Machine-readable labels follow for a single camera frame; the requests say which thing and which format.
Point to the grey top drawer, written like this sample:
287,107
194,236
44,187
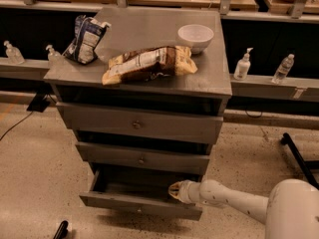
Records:
143,123

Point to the clear pump bottle far left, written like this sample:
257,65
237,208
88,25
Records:
13,54

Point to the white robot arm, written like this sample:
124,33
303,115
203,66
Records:
291,211

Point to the grey bottom drawer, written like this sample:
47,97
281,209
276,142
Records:
138,190

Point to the grey drawer cabinet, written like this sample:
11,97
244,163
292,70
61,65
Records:
136,28

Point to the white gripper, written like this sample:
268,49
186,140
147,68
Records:
190,191

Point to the clear water bottle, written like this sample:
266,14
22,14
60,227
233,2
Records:
283,69

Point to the black floor box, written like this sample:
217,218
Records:
39,103

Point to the grey shelf rail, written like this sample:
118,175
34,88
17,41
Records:
265,87

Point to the grey drawer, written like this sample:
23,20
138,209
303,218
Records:
143,123
142,158
138,190

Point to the clear pump bottle near cabinet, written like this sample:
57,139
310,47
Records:
53,55

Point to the black stand leg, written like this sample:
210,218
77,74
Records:
307,166

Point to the white bowl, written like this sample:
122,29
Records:
197,37

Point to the grey middle drawer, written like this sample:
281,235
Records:
142,158

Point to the blue white snack bag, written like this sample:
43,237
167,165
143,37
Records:
88,33

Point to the yellow brown chip bag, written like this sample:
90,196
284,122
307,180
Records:
148,64

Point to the black object bottom edge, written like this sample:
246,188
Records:
62,230

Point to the white pump bottle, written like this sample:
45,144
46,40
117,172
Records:
242,66

